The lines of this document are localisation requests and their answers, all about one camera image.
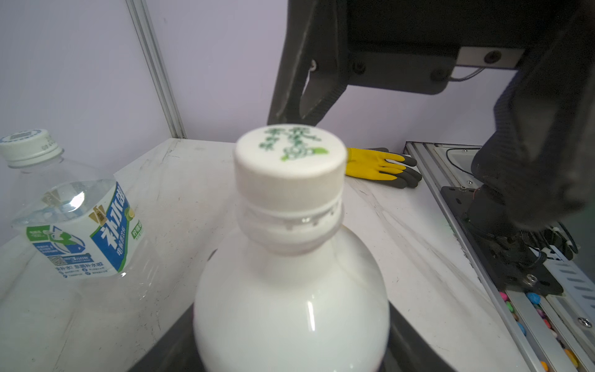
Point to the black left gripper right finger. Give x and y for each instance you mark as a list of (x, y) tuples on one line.
[(407, 350)]

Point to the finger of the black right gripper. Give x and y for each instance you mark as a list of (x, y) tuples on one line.
[(314, 65)]

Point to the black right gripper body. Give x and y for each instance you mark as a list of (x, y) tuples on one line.
[(414, 46)]

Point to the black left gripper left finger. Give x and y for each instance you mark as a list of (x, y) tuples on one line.
[(176, 350)]

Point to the white green bottle cap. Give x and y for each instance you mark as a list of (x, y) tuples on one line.
[(290, 169)]

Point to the white label tea bottle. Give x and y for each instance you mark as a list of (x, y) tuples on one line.
[(292, 291)]

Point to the clear small water bottle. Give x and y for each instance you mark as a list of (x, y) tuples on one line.
[(79, 218)]

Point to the white blue bottle cap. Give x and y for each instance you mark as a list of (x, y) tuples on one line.
[(28, 148)]

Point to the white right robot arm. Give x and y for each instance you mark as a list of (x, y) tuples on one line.
[(541, 156)]

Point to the yellow black work glove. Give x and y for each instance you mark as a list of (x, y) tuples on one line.
[(391, 169)]

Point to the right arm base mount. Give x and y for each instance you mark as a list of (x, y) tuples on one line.
[(513, 258)]

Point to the aluminium frame post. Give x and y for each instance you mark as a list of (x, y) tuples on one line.
[(143, 26)]

